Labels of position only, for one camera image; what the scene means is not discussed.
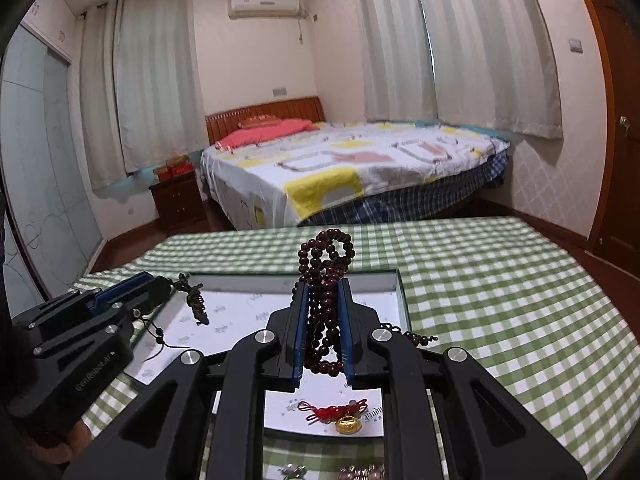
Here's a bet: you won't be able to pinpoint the frosted glass wardrobe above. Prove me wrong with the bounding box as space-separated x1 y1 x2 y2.
0 24 109 302

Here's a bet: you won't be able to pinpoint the dark carved pendant with cord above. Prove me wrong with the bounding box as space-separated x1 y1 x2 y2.
140 273 214 361

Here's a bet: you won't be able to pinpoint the green checked tablecloth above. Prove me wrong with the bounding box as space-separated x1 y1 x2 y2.
65 216 628 480

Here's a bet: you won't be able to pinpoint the red pillow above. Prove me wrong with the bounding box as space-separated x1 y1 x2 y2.
216 119 317 151

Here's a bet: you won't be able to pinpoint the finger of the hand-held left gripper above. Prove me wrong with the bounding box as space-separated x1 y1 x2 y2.
31 276 175 362
12 271 156 333

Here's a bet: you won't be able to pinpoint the dark wooden nightstand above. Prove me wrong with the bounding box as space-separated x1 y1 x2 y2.
150 169 209 234

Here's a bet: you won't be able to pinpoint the bed with patterned sheet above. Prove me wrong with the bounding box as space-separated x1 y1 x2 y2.
200 120 511 232

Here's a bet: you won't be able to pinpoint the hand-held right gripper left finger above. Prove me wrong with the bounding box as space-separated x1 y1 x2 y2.
62 280 309 480

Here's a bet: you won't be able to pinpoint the white curtain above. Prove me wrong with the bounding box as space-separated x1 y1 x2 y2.
79 4 126 192
115 0 206 174
407 0 565 142
350 0 439 124

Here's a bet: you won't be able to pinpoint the wooden door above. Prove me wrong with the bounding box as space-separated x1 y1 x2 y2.
565 0 640 272

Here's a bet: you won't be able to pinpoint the shallow white-lined jewelry tray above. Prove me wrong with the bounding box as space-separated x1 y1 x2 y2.
122 267 412 443

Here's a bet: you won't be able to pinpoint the person's left hand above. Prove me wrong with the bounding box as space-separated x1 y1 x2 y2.
30 417 96 467

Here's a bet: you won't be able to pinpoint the red knot gold charm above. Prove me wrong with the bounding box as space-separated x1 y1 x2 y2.
298 399 369 436

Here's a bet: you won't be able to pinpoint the white air conditioner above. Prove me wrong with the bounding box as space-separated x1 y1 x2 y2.
227 0 307 20

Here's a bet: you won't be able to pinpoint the wooden headboard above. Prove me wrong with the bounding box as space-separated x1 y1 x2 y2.
205 96 326 147

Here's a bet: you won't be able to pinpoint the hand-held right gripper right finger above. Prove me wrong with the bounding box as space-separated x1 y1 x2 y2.
337 279 588 480

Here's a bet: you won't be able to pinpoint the dark red bead necklace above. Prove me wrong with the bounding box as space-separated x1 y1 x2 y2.
291 228 439 376

